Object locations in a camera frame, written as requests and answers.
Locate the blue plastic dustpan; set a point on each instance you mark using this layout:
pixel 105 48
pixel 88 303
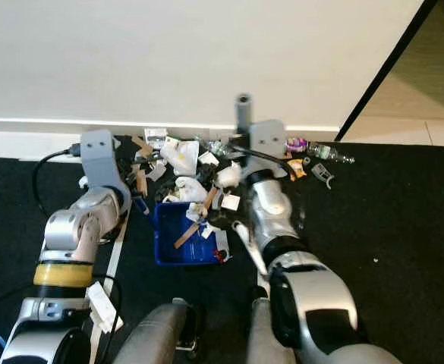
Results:
pixel 165 246

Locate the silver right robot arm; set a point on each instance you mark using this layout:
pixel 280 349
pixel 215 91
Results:
pixel 320 303

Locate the crumpled white tissue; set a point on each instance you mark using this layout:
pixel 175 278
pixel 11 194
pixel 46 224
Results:
pixel 228 176

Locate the purple snack wrapper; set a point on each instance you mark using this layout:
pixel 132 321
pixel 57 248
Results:
pixel 295 143

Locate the orange snack packet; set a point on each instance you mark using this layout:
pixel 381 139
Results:
pixel 295 167

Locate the white plastic bag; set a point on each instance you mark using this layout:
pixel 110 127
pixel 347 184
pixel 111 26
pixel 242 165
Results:
pixel 191 189

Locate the white paper with yellow stain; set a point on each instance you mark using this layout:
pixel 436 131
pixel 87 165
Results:
pixel 180 155

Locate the grey plastic clip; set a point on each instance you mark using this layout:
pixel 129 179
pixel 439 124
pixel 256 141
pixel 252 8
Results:
pixel 322 176

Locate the clear plastic bottle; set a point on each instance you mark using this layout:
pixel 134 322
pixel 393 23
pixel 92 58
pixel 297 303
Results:
pixel 332 154

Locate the white printed label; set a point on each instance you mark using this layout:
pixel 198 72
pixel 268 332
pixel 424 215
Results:
pixel 155 136

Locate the grey right robot leg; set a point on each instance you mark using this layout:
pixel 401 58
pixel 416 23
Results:
pixel 263 341

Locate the grey robot leg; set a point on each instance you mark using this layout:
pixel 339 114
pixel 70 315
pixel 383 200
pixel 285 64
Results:
pixel 263 341
pixel 153 337

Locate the grey left robot leg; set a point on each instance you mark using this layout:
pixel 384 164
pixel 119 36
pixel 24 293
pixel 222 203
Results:
pixel 153 337

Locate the white rectangular box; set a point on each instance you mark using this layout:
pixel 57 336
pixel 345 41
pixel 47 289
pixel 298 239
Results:
pixel 104 307

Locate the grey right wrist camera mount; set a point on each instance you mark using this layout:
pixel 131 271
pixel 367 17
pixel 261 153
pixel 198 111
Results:
pixel 267 142

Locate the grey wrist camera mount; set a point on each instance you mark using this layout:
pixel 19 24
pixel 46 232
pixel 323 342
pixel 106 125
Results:
pixel 100 159
pixel 267 142

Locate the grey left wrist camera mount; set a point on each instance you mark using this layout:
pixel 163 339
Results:
pixel 100 159

